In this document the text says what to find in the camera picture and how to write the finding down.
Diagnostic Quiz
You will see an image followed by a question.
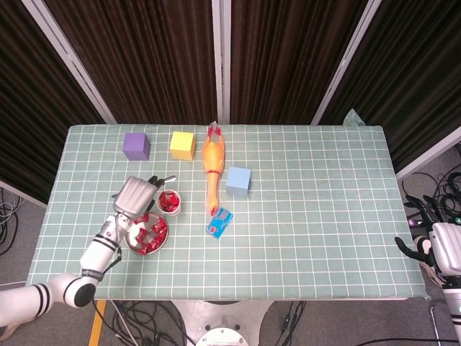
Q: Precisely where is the green checked tablecloth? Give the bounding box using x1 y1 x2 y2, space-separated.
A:
21 107 432 302

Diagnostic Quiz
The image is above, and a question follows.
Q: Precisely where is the silver table knife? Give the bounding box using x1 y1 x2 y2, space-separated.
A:
111 175 177 199

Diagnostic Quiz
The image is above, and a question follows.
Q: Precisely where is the black floor cable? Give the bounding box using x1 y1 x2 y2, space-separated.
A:
107 301 197 346
275 301 307 346
401 172 461 217

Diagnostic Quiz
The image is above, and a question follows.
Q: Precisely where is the dark brown partition panel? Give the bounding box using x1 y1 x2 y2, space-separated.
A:
229 0 370 125
0 0 109 205
320 0 461 174
45 0 219 125

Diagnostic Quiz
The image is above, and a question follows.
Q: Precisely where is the round metal plate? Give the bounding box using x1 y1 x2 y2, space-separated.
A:
125 210 169 257

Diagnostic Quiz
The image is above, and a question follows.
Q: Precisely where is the purple foam cube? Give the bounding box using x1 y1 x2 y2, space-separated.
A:
123 132 151 161

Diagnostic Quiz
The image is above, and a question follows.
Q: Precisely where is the light blue foam cube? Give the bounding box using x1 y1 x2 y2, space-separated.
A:
225 166 252 198

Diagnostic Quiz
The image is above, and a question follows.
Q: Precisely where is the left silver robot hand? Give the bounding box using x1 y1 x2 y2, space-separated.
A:
112 175 167 221

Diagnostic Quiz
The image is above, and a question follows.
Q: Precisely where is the blue snack packet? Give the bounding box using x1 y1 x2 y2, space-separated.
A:
206 208 234 239

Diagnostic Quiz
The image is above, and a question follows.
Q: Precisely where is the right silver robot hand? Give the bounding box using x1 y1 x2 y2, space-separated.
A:
394 196 461 278

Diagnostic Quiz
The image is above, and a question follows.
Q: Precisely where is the white partition base rail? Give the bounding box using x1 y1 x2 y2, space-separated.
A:
0 179 48 209
394 125 461 181

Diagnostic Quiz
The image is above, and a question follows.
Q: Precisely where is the yellow foam cube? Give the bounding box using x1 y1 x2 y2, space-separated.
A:
169 131 197 161

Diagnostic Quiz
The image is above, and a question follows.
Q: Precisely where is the white paper cup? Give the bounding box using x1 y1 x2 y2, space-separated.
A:
156 190 183 218

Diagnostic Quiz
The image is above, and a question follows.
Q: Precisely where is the yellow floor tape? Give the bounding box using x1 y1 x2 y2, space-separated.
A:
88 300 108 346

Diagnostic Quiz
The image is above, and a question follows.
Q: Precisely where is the white sneaker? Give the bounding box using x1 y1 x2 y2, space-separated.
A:
413 236 432 254
421 263 447 286

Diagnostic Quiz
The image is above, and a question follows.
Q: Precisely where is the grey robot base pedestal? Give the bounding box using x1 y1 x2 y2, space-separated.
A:
172 299 274 346

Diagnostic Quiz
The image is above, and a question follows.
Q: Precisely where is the orange rubber chicken toy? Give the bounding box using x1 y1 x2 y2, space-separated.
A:
201 121 226 218

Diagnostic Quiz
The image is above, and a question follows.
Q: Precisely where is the grey metal stand leg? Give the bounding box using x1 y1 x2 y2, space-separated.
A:
429 298 444 346

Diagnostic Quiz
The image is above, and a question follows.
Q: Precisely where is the white partition frame post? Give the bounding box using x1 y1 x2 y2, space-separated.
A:
20 0 118 125
211 0 231 125
310 0 383 126

